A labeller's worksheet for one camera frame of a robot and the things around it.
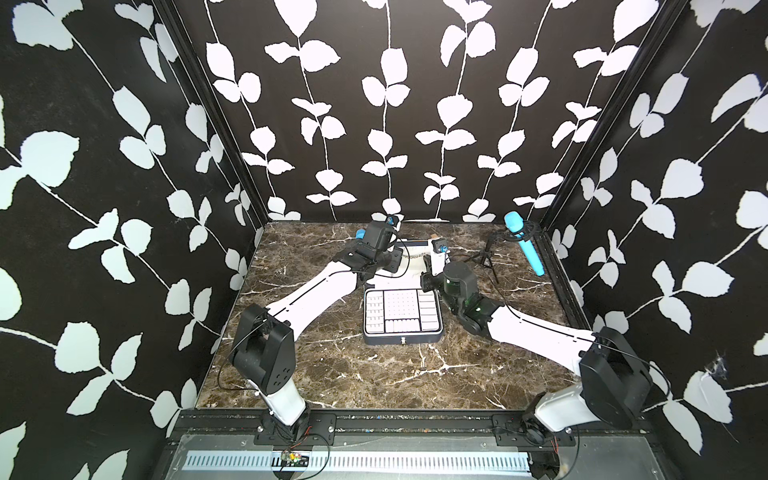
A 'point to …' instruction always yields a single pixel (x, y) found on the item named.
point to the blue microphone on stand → (515, 224)
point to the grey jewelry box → (402, 316)
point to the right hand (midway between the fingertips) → (422, 252)
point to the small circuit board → (292, 459)
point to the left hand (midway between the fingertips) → (395, 245)
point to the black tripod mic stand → (526, 233)
